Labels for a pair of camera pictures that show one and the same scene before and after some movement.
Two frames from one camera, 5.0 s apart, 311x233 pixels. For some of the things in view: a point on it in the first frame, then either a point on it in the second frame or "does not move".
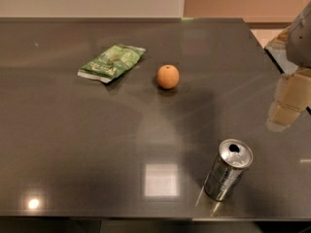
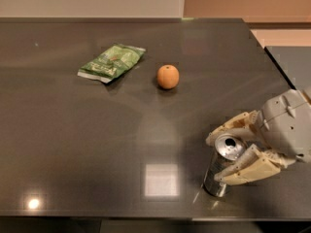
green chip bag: x=106 y=66 does not move
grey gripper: x=299 y=43 → x=284 y=126
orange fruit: x=168 y=77 does not move
